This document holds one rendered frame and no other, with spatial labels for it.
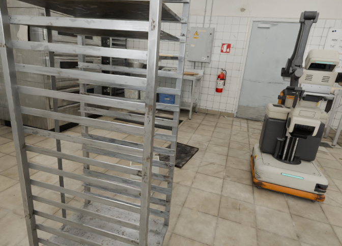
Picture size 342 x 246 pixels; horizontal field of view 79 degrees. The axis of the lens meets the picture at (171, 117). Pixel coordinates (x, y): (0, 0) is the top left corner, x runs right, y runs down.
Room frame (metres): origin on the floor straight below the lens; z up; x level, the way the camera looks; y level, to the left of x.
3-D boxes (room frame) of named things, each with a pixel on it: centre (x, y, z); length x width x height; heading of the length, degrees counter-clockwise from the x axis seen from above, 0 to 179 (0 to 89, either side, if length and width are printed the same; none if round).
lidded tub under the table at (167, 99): (4.59, 0.09, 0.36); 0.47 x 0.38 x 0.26; 165
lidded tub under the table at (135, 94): (4.84, 0.90, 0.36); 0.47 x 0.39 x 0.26; 161
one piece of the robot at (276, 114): (2.13, -1.30, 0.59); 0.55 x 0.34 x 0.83; 73
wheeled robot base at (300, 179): (2.04, -1.28, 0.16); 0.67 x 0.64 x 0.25; 163
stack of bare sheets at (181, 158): (2.48, -0.11, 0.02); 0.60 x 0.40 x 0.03; 154
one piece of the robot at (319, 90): (1.77, -1.19, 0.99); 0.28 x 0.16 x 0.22; 73
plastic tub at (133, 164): (1.95, 0.23, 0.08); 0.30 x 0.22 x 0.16; 98
